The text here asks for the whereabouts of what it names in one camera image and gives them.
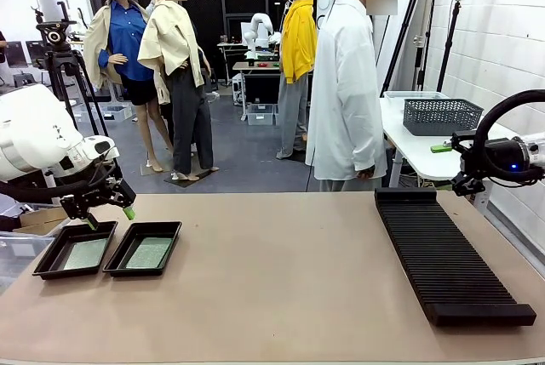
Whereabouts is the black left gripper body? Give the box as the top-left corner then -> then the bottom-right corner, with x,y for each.
74,171 -> 124,208

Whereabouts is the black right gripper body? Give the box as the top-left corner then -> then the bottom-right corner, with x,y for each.
457,137 -> 531,183

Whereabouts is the green circuit board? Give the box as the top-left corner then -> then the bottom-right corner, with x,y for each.
62,237 -> 110,271
125,237 -> 174,270

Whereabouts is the black ESD tray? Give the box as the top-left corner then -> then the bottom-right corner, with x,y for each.
102,220 -> 183,278
32,220 -> 119,281

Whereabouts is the white side table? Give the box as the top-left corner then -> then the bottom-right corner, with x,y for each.
380,96 -> 545,213

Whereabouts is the grey plastic basket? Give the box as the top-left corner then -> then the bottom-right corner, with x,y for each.
402,98 -> 485,137

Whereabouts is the brown cardboard box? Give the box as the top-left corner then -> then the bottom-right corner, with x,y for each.
12,206 -> 72,237

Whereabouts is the clear plastic bin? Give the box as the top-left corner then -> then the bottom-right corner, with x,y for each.
382,90 -> 450,102

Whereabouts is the black slotted board rack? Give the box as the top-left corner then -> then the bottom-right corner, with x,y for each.
373,187 -> 537,328

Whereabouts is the large transparent plastic crate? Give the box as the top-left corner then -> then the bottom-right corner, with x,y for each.
0,228 -> 65,298

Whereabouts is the black clamp stand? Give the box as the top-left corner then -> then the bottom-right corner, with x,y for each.
412,0 -> 439,92

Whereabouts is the black slanted stand pole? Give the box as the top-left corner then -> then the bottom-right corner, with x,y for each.
380,0 -> 433,98

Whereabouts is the black light stand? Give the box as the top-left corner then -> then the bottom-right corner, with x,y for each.
436,0 -> 464,94

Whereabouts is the person in white coat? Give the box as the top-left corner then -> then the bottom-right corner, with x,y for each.
305,0 -> 401,193

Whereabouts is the black step stool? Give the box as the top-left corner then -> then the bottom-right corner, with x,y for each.
12,71 -> 39,88

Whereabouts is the mannequin with blue shirt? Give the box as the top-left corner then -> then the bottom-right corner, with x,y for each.
83,0 -> 174,173

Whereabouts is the dark computer monitor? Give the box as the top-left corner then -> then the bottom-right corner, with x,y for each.
25,40 -> 49,64
3,40 -> 27,69

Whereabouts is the clear storage box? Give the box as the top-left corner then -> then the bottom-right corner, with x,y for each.
246,103 -> 276,126

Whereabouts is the mannequin with cream jacket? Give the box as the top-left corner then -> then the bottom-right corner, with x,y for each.
137,0 -> 221,182

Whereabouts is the background desk with black cabinet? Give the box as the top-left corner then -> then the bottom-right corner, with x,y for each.
232,60 -> 280,122

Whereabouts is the mannequin with yellow hoodie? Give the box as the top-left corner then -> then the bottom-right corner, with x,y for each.
276,0 -> 318,162

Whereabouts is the white tower fan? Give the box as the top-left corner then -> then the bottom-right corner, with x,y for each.
316,0 -> 338,28

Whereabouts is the small white background robot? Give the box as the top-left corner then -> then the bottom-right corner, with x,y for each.
242,12 -> 273,60

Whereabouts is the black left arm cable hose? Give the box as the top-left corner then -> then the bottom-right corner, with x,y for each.
0,160 -> 114,203

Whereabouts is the black mannequin base plate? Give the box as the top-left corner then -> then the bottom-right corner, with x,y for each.
163,168 -> 214,190

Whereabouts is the black camera tripod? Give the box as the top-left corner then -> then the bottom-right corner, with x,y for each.
36,1 -> 129,196

